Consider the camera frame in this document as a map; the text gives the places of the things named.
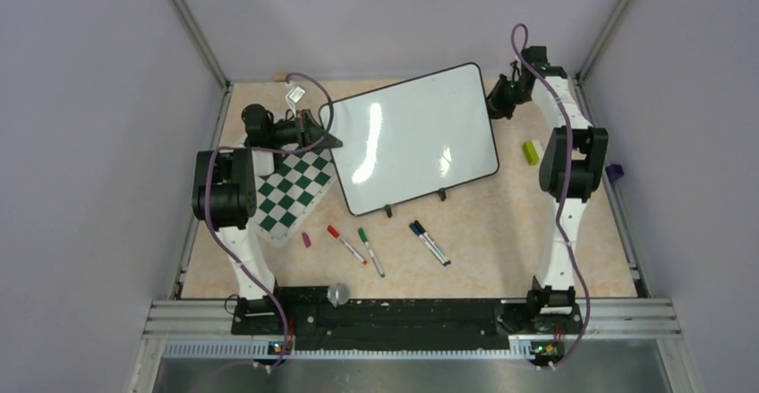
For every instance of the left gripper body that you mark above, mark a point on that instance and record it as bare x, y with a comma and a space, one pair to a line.
303, 131

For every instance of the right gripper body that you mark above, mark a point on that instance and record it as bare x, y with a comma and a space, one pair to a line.
503, 98

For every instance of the whiteboard with black frame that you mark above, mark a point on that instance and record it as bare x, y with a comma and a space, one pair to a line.
412, 138

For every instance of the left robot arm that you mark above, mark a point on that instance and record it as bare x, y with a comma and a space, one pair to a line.
224, 192

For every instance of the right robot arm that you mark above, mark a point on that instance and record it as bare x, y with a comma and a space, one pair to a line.
570, 171

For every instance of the red whiteboard marker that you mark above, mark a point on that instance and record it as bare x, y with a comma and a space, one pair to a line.
346, 244

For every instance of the whiteboard metal stand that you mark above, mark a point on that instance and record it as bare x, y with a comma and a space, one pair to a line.
440, 195

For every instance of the green whiteboard marker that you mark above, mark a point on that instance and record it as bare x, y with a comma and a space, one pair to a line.
372, 253

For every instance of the blue whiteboard marker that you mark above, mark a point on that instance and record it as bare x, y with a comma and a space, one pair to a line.
427, 244

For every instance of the black whiteboard marker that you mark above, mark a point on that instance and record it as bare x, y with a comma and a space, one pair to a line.
445, 259

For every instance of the green white toy block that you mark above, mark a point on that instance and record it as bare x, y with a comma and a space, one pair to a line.
533, 152

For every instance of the green white chessboard mat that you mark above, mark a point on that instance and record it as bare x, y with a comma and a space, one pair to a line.
286, 198

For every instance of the purple object at edge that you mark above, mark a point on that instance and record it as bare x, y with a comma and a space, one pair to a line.
614, 172

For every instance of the grey round knob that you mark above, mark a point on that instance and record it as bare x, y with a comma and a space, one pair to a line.
338, 294

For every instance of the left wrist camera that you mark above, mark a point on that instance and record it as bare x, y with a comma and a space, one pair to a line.
294, 94

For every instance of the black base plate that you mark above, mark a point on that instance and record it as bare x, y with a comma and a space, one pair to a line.
304, 314

